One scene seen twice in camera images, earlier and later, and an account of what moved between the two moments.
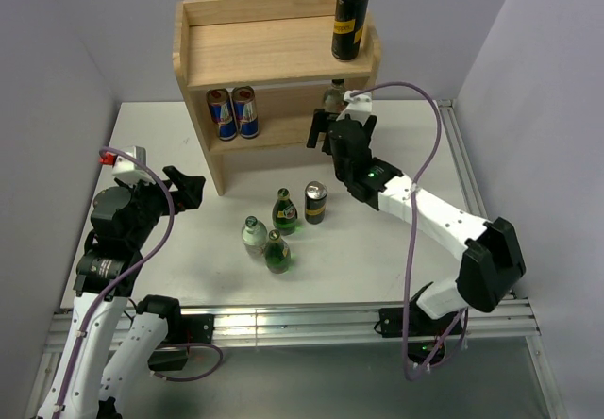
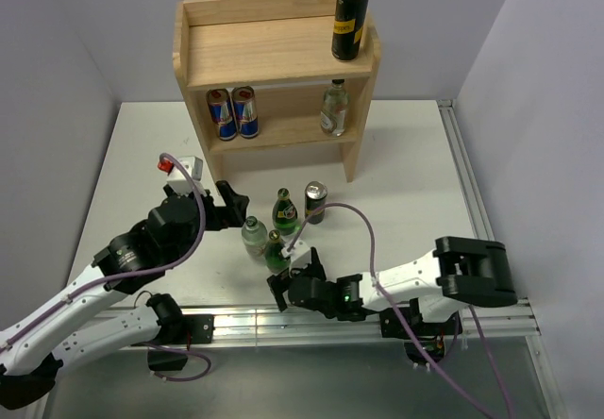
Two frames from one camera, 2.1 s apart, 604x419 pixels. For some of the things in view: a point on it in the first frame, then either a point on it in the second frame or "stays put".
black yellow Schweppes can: x=349 y=19 stays put
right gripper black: x=320 y=125 -> x=278 y=282
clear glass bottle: x=334 y=97 stays put
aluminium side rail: x=467 y=176 stays put
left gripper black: x=189 y=187 -> x=231 y=214
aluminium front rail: x=305 y=326 stays put
